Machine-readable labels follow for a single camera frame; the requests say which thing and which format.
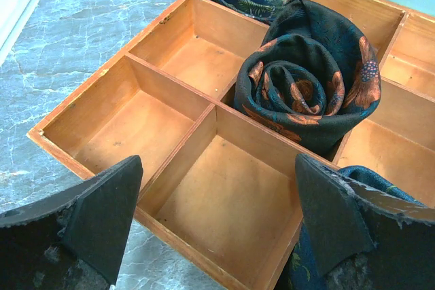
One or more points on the wooden compartment tray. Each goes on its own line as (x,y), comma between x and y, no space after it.
(217,186)

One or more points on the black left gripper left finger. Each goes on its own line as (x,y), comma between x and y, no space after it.
(74,239)

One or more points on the navy yellow floral rolled tie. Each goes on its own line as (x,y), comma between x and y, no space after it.
(340,201)

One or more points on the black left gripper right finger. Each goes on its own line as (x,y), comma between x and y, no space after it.
(340,222)

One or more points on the black orange floral rolled tie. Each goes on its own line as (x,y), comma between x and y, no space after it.
(314,78)

